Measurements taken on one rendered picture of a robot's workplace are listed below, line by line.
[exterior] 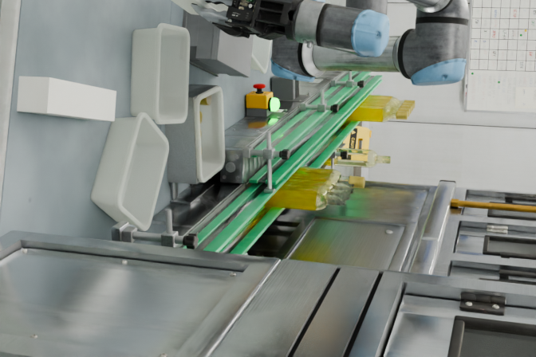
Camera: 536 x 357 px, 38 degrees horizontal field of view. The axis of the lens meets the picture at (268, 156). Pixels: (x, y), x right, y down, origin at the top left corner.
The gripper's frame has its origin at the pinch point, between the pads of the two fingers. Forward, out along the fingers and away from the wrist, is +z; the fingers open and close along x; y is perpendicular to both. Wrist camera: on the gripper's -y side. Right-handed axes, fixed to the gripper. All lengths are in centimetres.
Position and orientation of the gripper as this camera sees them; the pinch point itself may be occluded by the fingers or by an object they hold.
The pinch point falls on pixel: (199, 4)
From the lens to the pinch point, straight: 148.5
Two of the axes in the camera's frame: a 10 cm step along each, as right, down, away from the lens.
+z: -9.3, -2.3, 3.0
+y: -3.0, -0.5, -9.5
